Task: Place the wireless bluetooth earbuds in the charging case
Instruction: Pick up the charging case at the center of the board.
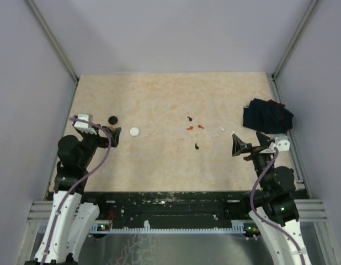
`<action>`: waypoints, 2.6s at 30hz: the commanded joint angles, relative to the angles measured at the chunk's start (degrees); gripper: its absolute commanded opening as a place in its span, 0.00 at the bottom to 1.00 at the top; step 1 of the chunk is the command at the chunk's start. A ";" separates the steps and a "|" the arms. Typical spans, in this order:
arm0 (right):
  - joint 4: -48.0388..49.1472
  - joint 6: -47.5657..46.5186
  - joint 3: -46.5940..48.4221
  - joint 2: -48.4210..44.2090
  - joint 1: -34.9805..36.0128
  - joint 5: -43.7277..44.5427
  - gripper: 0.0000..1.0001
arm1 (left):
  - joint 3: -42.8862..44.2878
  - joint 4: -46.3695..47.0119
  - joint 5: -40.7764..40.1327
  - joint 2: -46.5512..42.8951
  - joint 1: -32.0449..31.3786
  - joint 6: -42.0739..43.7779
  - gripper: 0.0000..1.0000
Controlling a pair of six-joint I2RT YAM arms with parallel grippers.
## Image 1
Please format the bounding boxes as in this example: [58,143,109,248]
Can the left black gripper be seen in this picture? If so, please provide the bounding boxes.
[78,124,121,167]

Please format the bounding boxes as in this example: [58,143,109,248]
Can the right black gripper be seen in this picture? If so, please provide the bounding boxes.
[232,130,274,191]

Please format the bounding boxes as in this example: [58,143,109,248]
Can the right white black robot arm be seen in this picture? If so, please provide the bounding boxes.
[231,132,312,264]

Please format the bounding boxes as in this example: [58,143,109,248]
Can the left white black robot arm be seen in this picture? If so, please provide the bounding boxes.
[26,126,121,264]

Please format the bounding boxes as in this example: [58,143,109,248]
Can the dark navy crumpled cloth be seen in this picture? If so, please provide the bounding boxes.
[243,98,294,134]

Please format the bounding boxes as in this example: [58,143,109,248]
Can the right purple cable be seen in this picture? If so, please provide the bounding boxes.
[249,147,313,265]

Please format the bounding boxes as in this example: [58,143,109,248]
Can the purple cable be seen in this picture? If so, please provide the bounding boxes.
[39,116,113,265]
[249,147,313,265]

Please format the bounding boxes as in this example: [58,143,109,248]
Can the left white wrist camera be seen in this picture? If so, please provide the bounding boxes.
[73,113,97,135]

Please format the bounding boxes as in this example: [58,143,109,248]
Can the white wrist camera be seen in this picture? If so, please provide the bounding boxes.
[269,134,290,152]
[73,113,97,135]

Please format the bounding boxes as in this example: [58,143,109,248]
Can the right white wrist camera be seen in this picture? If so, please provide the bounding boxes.
[269,134,290,152]

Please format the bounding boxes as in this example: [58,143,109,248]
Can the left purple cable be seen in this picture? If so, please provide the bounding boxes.
[39,116,113,265]

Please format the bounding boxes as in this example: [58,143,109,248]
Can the right aluminium frame post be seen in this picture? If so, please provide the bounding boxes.
[271,0,320,81]

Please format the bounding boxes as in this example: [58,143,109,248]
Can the aluminium frame post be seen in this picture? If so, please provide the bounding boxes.
[271,0,320,81]
[23,0,79,83]

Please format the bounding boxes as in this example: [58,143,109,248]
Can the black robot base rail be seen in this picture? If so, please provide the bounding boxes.
[82,191,253,229]

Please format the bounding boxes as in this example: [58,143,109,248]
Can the white slotted cable duct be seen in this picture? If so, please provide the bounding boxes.
[38,220,250,235]

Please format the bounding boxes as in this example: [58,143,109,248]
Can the left aluminium frame post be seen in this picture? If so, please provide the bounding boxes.
[23,0,79,83]

